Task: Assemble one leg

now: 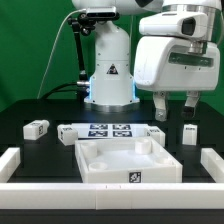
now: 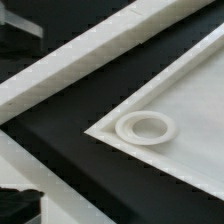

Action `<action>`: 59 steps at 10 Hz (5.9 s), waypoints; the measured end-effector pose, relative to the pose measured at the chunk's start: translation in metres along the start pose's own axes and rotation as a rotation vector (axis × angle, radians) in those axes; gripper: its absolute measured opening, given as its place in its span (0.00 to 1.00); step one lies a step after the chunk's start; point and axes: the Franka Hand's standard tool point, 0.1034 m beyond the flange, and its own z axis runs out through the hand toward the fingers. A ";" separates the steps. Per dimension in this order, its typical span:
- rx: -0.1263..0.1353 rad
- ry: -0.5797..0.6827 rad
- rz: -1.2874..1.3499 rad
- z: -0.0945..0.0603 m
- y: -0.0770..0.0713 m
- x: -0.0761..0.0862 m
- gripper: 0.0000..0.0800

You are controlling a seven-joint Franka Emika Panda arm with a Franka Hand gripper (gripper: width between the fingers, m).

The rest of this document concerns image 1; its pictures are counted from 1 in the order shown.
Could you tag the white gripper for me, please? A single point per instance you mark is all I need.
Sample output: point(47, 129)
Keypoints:
point(165, 64)

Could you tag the white square tabletop part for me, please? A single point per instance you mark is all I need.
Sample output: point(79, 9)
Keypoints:
point(128, 160)

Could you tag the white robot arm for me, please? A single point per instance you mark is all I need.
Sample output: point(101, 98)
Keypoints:
point(112, 85)

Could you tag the white right fence block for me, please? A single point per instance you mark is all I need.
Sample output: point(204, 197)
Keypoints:
point(213, 164)

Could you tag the white fence block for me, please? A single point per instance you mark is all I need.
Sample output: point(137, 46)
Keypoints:
point(9, 162)
point(213, 164)

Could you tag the marker tag sheet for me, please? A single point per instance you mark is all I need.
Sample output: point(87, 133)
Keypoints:
point(102, 130)

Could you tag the white front fence bar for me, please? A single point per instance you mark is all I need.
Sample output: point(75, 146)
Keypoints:
point(111, 196)

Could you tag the white left fence block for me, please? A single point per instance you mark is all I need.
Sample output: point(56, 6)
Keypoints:
point(9, 162)

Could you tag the grey camera on mount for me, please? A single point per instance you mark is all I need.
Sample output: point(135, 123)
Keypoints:
point(101, 12)

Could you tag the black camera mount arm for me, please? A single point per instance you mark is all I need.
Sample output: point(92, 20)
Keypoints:
point(80, 50)

